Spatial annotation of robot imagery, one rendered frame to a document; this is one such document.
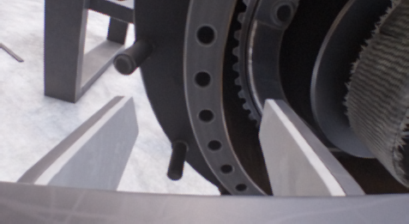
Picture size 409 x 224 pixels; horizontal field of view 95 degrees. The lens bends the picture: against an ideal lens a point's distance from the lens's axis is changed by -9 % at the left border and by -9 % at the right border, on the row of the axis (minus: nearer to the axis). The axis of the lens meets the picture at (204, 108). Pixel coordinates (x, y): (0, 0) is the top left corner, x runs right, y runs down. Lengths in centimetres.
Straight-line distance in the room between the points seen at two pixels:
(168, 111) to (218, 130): 8
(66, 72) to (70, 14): 32
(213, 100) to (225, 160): 6
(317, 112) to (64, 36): 122
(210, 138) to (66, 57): 120
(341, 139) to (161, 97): 19
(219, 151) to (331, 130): 11
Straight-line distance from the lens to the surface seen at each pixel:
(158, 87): 22
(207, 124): 16
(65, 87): 141
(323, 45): 19
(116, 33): 232
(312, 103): 20
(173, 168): 22
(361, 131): 19
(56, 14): 128
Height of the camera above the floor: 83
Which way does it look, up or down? 28 degrees down
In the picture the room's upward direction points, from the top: 24 degrees clockwise
